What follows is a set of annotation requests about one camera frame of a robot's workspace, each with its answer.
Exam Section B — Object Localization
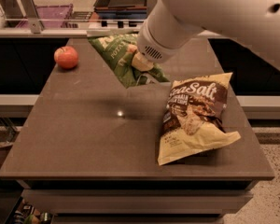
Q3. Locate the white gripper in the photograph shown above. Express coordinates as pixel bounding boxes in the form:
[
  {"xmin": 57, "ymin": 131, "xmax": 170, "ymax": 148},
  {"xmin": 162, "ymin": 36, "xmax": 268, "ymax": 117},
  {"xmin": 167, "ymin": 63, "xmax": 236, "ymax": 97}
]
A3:
[{"xmin": 127, "ymin": 0, "xmax": 203, "ymax": 72}]

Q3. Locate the green jalapeno chip bag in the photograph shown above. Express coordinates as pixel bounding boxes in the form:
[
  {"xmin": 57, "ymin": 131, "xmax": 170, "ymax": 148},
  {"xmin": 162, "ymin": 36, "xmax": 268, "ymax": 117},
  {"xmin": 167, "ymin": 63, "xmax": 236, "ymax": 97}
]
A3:
[{"xmin": 88, "ymin": 34, "xmax": 169, "ymax": 88}]

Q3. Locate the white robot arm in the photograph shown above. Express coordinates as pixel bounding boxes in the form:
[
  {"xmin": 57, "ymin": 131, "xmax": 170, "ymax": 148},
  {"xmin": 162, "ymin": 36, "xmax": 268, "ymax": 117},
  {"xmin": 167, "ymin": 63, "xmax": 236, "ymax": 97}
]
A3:
[{"xmin": 137, "ymin": 0, "xmax": 280, "ymax": 71}]

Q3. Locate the red apple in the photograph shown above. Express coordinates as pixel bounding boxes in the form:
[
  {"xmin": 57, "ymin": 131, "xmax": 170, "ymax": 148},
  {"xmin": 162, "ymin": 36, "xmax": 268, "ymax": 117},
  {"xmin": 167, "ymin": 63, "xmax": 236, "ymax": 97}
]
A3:
[{"xmin": 54, "ymin": 46, "xmax": 78, "ymax": 69}]

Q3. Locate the yellow sea salt chip bag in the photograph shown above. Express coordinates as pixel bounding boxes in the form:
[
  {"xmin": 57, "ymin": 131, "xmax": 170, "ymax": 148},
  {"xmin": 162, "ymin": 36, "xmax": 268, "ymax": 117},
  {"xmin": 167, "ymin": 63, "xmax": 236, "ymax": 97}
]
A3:
[{"xmin": 158, "ymin": 73, "xmax": 241, "ymax": 165}]

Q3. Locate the purple plastic crate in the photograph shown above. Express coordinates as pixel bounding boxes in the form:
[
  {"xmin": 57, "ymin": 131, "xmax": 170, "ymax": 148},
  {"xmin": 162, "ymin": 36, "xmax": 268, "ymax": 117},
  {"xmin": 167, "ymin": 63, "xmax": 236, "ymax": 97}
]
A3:
[{"xmin": 15, "ymin": 3, "xmax": 75, "ymax": 29}]

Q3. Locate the brown table drawer base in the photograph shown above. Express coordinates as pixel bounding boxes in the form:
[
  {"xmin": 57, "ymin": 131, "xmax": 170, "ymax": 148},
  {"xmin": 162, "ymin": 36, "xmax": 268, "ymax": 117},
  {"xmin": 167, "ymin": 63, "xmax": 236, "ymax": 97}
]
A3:
[{"xmin": 21, "ymin": 189, "xmax": 253, "ymax": 224}]

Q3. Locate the middle metal rail bracket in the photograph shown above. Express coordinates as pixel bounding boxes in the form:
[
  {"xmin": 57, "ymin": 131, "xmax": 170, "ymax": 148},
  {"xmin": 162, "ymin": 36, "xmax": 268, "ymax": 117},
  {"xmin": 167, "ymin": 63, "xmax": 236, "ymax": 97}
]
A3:
[{"xmin": 147, "ymin": 0, "xmax": 158, "ymax": 15}]

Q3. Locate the metal rail bracket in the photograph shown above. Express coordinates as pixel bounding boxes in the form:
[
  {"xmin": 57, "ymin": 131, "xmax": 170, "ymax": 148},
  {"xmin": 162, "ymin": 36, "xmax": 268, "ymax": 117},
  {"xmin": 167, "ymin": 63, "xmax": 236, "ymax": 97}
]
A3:
[
  {"xmin": 147, "ymin": 0, "xmax": 158, "ymax": 15},
  {"xmin": 21, "ymin": 0, "xmax": 44, "ymax": 34}
]

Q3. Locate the left metal rail bracket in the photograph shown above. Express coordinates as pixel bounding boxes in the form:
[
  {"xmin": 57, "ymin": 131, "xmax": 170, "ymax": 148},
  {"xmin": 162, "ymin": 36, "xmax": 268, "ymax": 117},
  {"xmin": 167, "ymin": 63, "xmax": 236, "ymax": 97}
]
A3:
[{"xmin": 21, "ymin": 0, "xmax": 44, "ymax": 34}]

